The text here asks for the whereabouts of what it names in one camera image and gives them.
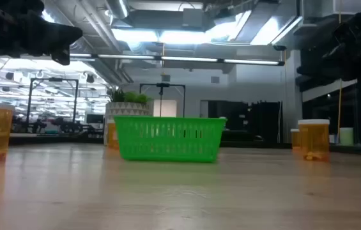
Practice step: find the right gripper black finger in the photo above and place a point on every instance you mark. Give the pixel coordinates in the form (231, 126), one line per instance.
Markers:
(348, 35)

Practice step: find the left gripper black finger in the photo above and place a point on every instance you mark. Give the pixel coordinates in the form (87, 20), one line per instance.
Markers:
(62, 57)
(55, 35)

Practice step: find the green plastic slotted basket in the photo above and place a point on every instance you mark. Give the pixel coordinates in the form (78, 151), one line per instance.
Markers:
(167, 140)

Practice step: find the long ceiling light bar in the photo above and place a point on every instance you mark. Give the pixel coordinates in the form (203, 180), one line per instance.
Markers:
(186, 59)
(82, 55)

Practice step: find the dark green leafy plant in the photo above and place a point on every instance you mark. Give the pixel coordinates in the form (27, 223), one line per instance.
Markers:
(116, 95)

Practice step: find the dark computer monitor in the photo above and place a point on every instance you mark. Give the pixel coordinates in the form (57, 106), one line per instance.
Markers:
(94, 119)

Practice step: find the white triangle-patterned planter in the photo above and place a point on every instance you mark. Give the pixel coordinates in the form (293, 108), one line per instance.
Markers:
(126, 109)

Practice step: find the light green bushy plant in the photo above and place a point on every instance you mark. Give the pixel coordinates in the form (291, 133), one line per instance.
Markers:
(137, 97)

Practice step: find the pale green cup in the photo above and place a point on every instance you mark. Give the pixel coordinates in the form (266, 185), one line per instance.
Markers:
(346, 136)

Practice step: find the white board panel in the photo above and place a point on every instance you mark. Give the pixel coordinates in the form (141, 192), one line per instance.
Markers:
(168, 108)

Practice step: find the black cabinet row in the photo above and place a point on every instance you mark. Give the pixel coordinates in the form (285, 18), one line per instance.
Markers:
(263, 121)

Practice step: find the small black dome object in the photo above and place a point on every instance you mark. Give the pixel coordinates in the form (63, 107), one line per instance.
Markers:
(258, 138)

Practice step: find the wide black metal frame stand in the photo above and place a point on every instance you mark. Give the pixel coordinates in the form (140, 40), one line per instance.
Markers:
(55, 79)

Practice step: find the silver round air duct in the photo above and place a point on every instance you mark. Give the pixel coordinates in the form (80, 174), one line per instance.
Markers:
(119, 8)

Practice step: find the black wall camera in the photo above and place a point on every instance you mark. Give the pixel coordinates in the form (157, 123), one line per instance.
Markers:
(279, 48)

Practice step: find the narrow black metal frame stand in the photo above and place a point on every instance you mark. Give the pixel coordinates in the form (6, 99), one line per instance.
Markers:
(162, 85)

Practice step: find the grey square wall speaker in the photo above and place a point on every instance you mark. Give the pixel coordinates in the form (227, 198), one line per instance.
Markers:
(165, 78)
(215, 80)

